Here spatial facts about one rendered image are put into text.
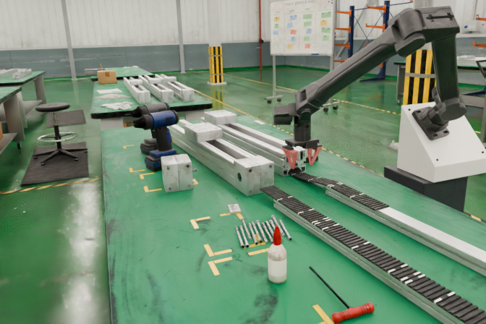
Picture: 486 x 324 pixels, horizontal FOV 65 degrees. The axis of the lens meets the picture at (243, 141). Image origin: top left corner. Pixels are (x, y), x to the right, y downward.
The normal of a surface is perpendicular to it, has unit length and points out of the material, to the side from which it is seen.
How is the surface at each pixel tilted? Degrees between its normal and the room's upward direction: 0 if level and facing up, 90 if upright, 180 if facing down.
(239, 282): 0
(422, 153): 90
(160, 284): 0
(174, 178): 90
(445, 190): 90
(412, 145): 90
